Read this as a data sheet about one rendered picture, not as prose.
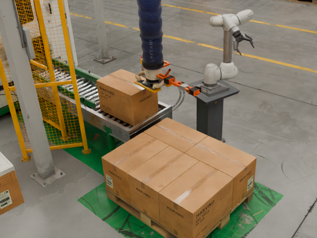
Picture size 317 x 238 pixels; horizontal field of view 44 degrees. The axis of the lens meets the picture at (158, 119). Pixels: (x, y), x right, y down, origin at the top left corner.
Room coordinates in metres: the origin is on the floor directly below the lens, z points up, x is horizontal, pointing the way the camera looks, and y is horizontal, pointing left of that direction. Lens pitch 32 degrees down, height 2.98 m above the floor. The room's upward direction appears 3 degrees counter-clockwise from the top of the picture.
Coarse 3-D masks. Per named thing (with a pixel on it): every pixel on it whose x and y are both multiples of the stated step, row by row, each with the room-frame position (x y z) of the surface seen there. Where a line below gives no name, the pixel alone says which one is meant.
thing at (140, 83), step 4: (136, 80) 3.85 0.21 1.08; (140, 80) 3.83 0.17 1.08; (144, 80) 3.84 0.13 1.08; (140, 84) 3.75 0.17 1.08; (144, 84) 3.74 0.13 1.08; (148, 88) 3.65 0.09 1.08; (152, 88) 3.63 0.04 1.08; (156, 88) 3.63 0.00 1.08; (160, 88) 3.63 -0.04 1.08; (152, 92) 3.59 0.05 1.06
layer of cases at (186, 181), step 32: (160, 128) 3.70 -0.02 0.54; (128, 160) 3.16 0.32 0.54; (160, 160) 3.13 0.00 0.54; (192, 160) 3.10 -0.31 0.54; (224, 160) 3.07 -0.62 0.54; (256, 160) 3.08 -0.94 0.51; (128, 192) 2.96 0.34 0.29; (160, 192) 2.66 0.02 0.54; (192, 192) 2.64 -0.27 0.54; (224, 192) 2.70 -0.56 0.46; (192, 224) 2.39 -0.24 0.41
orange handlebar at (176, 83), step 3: (168, 63) 3.98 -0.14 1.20; (165, 66) 3.94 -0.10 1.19; (144, 69) 3.86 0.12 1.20; (156, 75) 3.71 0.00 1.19; (162, 75) 3.70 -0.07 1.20; (162, 78) 3.64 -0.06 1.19; (171, 81) 3.54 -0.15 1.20; (174, 81) 3.56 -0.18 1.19; (177, 81) 3.52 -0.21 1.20; (174, 84) 3.50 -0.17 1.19; (177, 84) 3.47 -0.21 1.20; (180, 84) 3.49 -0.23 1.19; (189, 87) 3.39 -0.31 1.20; (186, 90) 3.37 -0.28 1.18; (195, 93) 3.28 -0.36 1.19; (198, 93) 3.28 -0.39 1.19
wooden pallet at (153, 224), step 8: (112, 192) 3.15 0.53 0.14; (112, 200) 3.16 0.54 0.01; (120, 200) 3.15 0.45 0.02; (248, 200) 3.02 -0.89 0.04; (128, 208) 3.02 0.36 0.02; (136, 208) 2.89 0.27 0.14; (232, 208) 2.82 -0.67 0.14; (136, 216) 2.90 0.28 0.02; (144, 216) 2.81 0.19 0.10; (224, 216) 2.72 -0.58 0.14; (152, 224) 2.77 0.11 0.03; (160, 224) 2.66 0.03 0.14; (216, 224) 2.63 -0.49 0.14; (224, 224) 2.72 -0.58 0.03; (160, 232) 2.67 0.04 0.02; (168, 232) 2.67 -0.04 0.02; (208, 232) 2.54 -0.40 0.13
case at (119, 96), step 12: (120, 72) 4.35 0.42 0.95; (108, 84) 4.06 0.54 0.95; (120, 84) 4.04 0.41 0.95; (132, 84) 4.02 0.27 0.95; (156, 84) 4.03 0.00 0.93; (108, 96) 4.03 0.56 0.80; (120, 96) 3.88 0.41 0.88; (132, 96) 3.76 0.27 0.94; (144, 96) 3.89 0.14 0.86; (156, 96) 4.02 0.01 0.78; (108, 108) 4.06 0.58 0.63; (120, 108) 3.90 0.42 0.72; (132, 108) 3.76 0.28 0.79; (144, 108) 3.88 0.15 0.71; (156, 108) 4.01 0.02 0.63; (132, 120) 3.77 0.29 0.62
